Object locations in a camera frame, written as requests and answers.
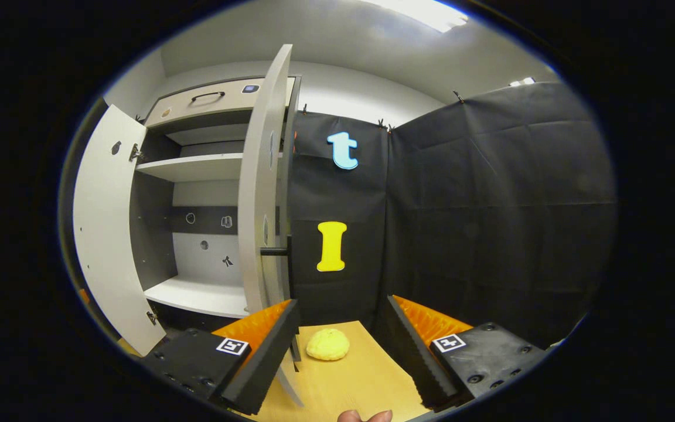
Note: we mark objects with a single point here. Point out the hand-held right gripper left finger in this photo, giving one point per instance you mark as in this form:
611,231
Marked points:
264,357

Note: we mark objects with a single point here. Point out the black backdrop cloth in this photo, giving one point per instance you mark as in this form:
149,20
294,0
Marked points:
490,211

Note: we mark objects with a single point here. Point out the small ceiling light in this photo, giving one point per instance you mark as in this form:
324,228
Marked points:
523,81

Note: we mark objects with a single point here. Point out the white and grey cabinet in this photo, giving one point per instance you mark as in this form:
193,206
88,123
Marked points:
197,167

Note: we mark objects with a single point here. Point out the long ceiling light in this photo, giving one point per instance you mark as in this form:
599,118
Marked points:
419,12

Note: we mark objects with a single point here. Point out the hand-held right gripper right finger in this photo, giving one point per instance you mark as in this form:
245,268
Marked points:
413,357

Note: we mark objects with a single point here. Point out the beige cabinet drawer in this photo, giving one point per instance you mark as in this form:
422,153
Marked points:
238,106

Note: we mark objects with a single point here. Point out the yellow round sponge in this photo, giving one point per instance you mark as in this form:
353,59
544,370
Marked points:
327,344

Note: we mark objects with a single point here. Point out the white cabinet door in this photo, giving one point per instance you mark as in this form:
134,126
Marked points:
109,234
255,176

